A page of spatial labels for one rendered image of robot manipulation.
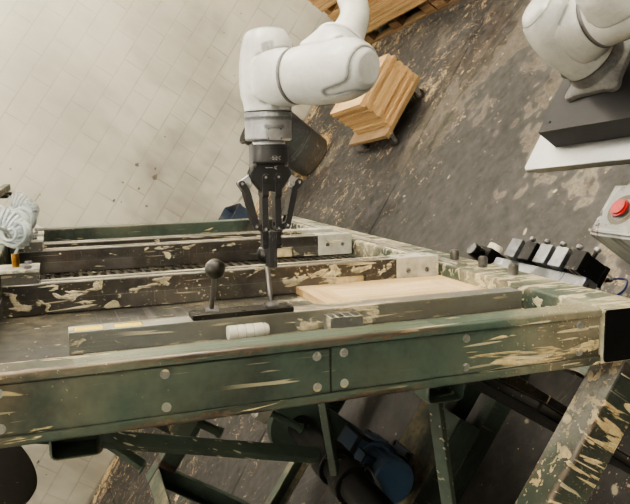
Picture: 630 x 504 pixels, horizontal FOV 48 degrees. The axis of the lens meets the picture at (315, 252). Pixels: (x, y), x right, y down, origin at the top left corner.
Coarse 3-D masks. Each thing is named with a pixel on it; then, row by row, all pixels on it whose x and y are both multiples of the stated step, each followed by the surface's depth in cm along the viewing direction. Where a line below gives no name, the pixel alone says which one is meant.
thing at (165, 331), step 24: (504, 288) 161; (288, 312) 140; (312, 312) 142; (336, 312) 144; (360, 312) 145; (384, 312) 147; (408, 312) 149; (432, 312) 151; (456, 312) 153; (72, 336) 127; (96, 336) 128; (120, 336) 129; (144, 336) 131; (168, 336) 132; (192, 336) 134; (216, 336) 136
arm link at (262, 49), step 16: (256, 32) 130; (272, 32) 130; (256, 48) 129; (272, 48) 129; (288, 48) 128; (240, 64) 132; (256, 64) 129; (272, 64) 127; (240, 80) 133; (256, 80) 129; (272, 80) 127; (256, 96) 130; (272, 96) 129
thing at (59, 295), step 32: (0, 224) 158; (384, 256) 191; (416, 256) 189; (32, 288) 158; (64, 288) 160; (96, 288) 162; (128, 288) 165; (160, 288) 167; (192, 288) 170; (224, 288) 172; (256, 288) 175; (288, 288) 178
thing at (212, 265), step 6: (210, 264) 130; (216, 264) 130; (222, 264) 130; (210, 270) 129; (216, 270) 129; (222, 270) 130; (210, 276) 130; (216, 276) 130; (216, 282) 133; (210, 294) 134; (210, 300) 135; (210, 306) 136; (216, 306) 137; (210, 312) 136
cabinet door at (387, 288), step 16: (304, 288) 176; (320, 288) 175; (336, 288) 176; (352, 288) 176; (368, 288) 176; (384, 288) 176; (400, 288) 175; (416, 288) 175; (432, 288) 175; (448, 288) 174; (464, 288) 173; (480, 288) 172
